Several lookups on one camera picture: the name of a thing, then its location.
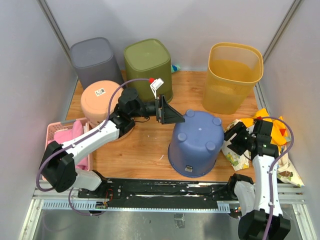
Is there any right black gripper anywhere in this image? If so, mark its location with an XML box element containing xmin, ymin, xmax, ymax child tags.
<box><xmin>218</xmin><ymin>121</ymin><xmax>255</xmax><ymax>156</ymax></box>

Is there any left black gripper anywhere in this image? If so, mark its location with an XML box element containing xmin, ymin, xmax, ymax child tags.
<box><xmin>130</xmin><ymin>94</ymin><xmax>186</xmax><ymax>125</ymax></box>

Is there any blue plastic bucket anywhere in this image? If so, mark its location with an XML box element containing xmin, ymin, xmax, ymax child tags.
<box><xmin>167</xmin><ymin>109</ymin><xmax>224</xmax><ymax>178</ymax></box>

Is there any green mesh waste bin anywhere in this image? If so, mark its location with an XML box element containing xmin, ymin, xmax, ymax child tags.
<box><xmin>123</xmin><ymin>38</ymin><xmax>174</xmax><ymax>102</ymax></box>

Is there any yellow mesh waste bin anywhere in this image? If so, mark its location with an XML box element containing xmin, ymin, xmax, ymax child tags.
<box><xmin>202</xmin><ymin>42</ymin><xmax>264</xmax><ymax>115</ymax></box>

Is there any peach plastic bucket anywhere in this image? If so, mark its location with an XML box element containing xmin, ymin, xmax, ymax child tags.
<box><xmin>80</xmin><ymin>80</ymin><xmax>120</xmax><ymax>129</ymax></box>

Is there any grey mesh waste bin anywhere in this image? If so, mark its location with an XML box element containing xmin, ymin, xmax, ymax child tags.
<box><xmin>70</xmin><ymin>37</ymin><xmax>124</xmax><ymax>89</ymax></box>

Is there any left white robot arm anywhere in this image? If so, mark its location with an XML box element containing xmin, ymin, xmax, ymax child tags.
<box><xmin>39</xmin><ymin>87</ymin><xmax>185</xmax><ymax>198</ymax></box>

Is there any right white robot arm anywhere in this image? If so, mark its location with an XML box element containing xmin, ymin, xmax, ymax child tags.
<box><xmin>223</xmin><ymin>117</ymin><xmax>291</xmax><ymax>240</ymax></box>

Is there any yellow cloth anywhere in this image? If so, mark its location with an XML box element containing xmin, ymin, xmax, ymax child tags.
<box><xmin>240</xmin><ymin>108</ymin><xmax>288</xmax><ymax>148</ymax></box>

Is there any teal patterned cloth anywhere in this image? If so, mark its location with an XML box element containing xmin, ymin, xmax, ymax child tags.
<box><xmin>171</xmin><ymin>64</ymin><xmax>181</xmax><ymax>74</ymax></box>

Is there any white cartoon print cloth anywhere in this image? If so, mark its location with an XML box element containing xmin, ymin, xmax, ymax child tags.
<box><xmin>221</xmin><ymin>119</ymin><xmax>304</xmax><ymax>188</ymax></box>

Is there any pink towel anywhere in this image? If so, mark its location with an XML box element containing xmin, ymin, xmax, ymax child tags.
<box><xmin>47</xmin><ymin>120</ymin><xmax>90</xmax><ymax>172</ymax></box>

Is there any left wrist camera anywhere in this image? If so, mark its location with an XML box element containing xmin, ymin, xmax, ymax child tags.
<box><xmin>149</xmin><ymin>78</ymin><xmax>164</xmax><ymax>99</ymax></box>

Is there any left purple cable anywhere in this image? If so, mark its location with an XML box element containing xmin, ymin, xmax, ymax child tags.
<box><xmin>35</xmin><ymin>77</ymin><xmax>154</xmax><ymax>217</ymax></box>

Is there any purple cable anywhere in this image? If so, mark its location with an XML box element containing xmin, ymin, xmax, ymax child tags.
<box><xmin>35</xmin><ymin>77</ymin><xmax>154</xmax><ymax>217</ymax></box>
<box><xmin>254</xmin><ymin>116</ymin><xmax>295</xmax><ymax>240</ymax></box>

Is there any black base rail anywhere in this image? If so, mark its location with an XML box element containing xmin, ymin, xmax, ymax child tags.
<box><xmin>77</xmin><ymin>177</ymin><xmax>258</xmax><ymax>208</ymax></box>

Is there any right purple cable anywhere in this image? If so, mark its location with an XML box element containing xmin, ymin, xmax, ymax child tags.
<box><xmin>254</xmin><ymin>116</ymin><xmax>295</xmax><ymax>240</ymax></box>

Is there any white cable duct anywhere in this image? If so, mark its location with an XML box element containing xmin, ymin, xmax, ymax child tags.
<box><xmin>41</xmin><ymin>199</ymin><xmax>231</xmax><ymax>213</ymax></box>

